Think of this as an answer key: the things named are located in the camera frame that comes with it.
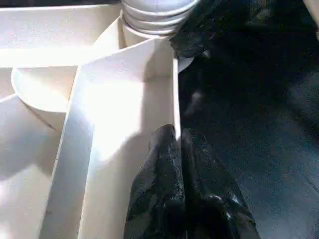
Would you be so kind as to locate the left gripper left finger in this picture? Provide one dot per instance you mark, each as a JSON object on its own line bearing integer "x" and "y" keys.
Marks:
{"x": 157, "y": 189}

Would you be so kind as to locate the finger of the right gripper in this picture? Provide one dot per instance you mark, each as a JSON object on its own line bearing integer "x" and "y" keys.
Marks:
{"x": 197, "y": 37}

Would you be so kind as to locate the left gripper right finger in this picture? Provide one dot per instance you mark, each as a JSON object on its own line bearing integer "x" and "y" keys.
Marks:
{"x": 211, "y": 199}

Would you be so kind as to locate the white plastic table leg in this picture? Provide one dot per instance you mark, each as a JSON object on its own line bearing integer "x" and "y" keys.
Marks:
{"x": 154, "y": 12}

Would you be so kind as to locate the white plastic table top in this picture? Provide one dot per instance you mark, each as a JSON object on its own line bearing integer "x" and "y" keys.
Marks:
{"x": 74, "y": 112}

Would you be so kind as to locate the black work mat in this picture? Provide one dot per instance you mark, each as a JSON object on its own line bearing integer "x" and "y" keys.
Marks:
{"x": 261, "y": 112}

